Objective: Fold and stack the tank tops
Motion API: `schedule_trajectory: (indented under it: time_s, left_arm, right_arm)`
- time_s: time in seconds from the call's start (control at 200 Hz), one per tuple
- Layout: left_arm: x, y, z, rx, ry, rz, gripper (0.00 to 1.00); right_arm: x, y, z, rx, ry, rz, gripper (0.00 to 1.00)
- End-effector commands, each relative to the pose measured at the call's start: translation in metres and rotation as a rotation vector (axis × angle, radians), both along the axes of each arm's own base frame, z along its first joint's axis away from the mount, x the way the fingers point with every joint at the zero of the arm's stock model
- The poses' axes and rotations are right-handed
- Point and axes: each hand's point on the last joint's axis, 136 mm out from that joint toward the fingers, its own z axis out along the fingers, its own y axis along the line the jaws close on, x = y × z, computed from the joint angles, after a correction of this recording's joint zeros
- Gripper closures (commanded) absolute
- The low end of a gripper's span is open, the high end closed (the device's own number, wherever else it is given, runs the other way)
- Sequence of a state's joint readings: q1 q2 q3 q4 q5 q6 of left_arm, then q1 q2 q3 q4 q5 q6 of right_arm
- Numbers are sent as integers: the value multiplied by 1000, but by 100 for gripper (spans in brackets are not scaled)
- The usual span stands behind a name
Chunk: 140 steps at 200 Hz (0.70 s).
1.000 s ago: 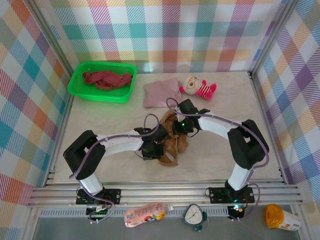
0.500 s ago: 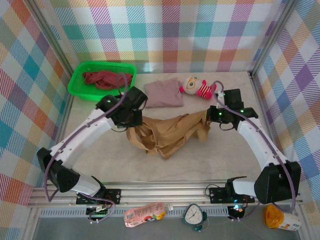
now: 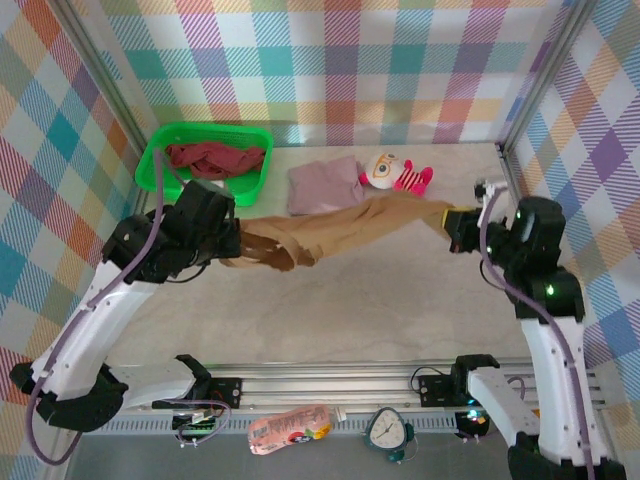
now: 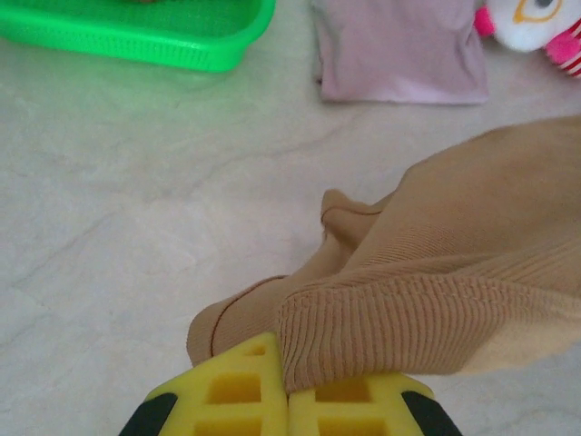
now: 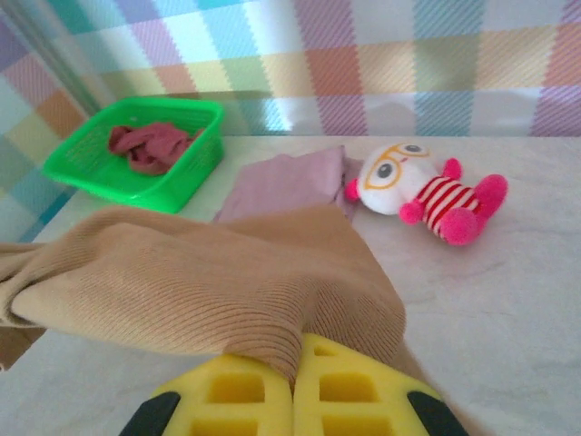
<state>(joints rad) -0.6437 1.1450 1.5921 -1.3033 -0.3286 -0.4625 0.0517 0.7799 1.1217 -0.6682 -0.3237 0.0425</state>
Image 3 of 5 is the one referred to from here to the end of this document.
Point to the dark red tank top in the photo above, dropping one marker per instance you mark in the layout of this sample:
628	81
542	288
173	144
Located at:
220	157

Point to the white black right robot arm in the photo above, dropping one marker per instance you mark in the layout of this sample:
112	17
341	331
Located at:
545	375

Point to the small green alarm clock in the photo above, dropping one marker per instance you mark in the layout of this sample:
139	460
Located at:
385	430

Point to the plush toy with glasses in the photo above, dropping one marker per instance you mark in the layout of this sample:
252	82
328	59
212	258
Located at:
382	172

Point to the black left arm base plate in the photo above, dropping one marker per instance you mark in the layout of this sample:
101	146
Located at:
227	392

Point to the tan tank top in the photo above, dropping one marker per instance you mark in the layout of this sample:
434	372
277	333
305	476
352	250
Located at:
350	227

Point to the green plastic basket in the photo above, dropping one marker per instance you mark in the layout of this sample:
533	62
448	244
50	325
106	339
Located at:
155	175

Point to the aluminium side rail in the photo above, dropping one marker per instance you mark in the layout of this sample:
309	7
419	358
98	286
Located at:
515	175
127	220

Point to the pink drink bottle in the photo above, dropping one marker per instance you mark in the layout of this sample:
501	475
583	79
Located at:
290	430

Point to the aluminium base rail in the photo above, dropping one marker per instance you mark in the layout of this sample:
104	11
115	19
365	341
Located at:
325	387

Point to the aluminium frame post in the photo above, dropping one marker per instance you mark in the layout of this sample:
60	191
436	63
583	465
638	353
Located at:
107	85
545	75

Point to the pink ribbed tank top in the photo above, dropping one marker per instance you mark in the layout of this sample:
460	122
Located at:
325	187

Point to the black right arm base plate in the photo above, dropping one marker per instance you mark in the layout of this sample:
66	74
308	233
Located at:
435	390

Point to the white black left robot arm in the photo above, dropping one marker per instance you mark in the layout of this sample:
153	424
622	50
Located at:
95	325

